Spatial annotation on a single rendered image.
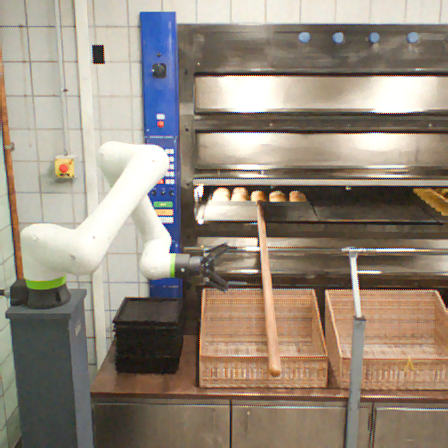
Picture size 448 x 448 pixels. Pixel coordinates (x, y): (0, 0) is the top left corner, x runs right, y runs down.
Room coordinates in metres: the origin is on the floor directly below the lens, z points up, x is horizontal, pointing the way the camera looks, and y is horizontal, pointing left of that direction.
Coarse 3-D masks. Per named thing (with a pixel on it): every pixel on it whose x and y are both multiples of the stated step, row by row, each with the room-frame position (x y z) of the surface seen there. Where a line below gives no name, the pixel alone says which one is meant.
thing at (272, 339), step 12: (264, 228) 2.61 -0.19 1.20; (264, 240) 2.42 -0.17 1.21; (264, 252) 2.26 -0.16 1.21; (264, 264) 2.12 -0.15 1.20; (264, 276) 2.00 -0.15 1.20; (264, 288) 1.89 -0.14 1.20; (264, 300) 1.80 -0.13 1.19; (276, 336) 1.53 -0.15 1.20; (276, 348) 1.45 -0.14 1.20; (276, 360) 1.39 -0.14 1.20; (276, 372) 1.35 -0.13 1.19
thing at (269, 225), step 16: (208, 224) 2.80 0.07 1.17; (224, 224) 2.79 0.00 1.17; (240, 224) 2.79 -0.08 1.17; (256, 224) 2.79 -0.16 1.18; (272, 224) 2.79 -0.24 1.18; (288, 224) 2.78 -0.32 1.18; (304, 224) 2.78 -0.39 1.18; (320, 224) 2.78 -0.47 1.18; (336, 224) 2.78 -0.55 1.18; (352, 224) 2.78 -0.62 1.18; (368, 224) 2.77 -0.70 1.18; (384, 224) 2.77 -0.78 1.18; (400, 224) 2.77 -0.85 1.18; (416, 224) 2.77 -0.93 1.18; (432, 224) 2.77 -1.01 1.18
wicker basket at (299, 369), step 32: (224, 320) 2.71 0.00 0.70; (256, 320) 2.71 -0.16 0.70; (288, 320) 2.71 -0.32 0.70; (224, 352) 2.60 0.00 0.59; (256, 352) 2.60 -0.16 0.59; (288, 352) 2.60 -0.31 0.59; (320, 352) 2.43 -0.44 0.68; (224, 384) 2.29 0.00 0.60; (256, 384) 2.29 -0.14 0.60; (288, 384) 2.29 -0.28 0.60; (320, 384) 2.29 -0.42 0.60
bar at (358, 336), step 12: (192, 252) 2.43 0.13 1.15; (216, 252) 2.42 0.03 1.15; (228, 252) 2.42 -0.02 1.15; (240, 252) 2.42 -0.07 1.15; (252, 252) 2.42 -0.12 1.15; (276, 252) 2.41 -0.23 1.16; (288, 252) 2.41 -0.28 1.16; (300, 252) 2.41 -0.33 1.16; (312, 252) 2.41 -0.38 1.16; (324, 252) 2.40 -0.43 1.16; (336, 252) 2.40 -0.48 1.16; (348, 252) 2.40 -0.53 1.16; (360, 252) 2.40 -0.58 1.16; (372, 252) 2.40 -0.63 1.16; (384, 252) 2.40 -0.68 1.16; (396, 252) 2.39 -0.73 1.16; (408, 252) 2.39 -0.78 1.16; (420, 252) 2.39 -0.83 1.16; (432, 252) 2.39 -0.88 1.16; (444, 252) 2.39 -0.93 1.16; (360, 312) 2.21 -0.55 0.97; (360, 324) 2.18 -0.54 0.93; (360, 336) 2.18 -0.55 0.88; (360, 348) 2.18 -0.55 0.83; (360, 360) 2.17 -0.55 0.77; (360, 372) 2.17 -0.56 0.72; (360, 384) 2.18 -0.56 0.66; (348, 396) 2.21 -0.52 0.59; (348, 408) 2.20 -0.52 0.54; (348, 420) 2.18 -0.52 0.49; (348, 432) 2.18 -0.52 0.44; (348, 444) 2.18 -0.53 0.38
